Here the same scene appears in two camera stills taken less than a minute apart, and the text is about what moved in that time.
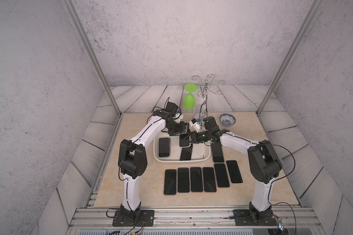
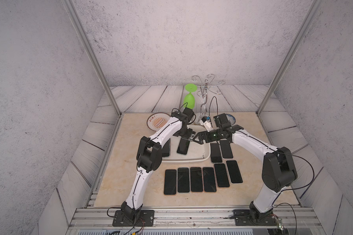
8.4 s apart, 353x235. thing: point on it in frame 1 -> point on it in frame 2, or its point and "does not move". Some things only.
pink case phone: x=217 y=152 does not move
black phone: x=170 y=183 does not move
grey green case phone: x=183 y=142 -> x=226 y=149
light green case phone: x=183 y=179 does not move
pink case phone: x=186 y=153 -> x=183 y=146
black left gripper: x=183 y=129 does not move
